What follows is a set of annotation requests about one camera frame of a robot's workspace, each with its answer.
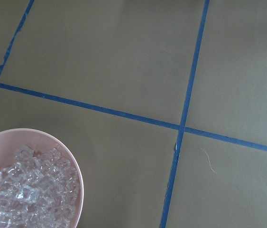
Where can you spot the pink bowl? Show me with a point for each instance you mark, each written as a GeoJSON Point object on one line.
{"type": "Point", "coordinates": [46, 147]}

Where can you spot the clear ice cubes pile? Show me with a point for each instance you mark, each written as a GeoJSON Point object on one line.
{"type": "Point", "coordinates": [36, 193]}

